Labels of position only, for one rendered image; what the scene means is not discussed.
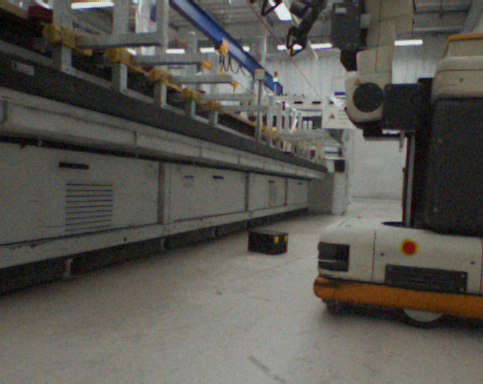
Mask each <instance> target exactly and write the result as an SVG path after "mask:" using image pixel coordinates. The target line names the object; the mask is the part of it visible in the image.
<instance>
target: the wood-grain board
mask: <svg viewBox="0 0 483 384"><path fill-rule="evenodd" d="M0 15H2V16H4V17H6V18H8V19H11V20H13V21H15V22H18V23H20V24H23V25H25V26H27V27H29V28H32V29H34V30H36V31H38V32H41V26H39V24H35V23H33V22H31V21H30V20H29V19H28V11H27V10H25V9H23V8H21V7H19V6H17V5H15V4H13V3H11V2H8V1H6V0H0ZM224 115H226V117H228V118H230V119H232V120H235V121H237V122H240V123H242V124H245V125H247V126H249V127H251V128H253V129H255V126H253V122H251V121H249V120H247V119H245V118H243V117H241V116H238V114H236V113H234V112H232V111H225V114H224Z"/></svg>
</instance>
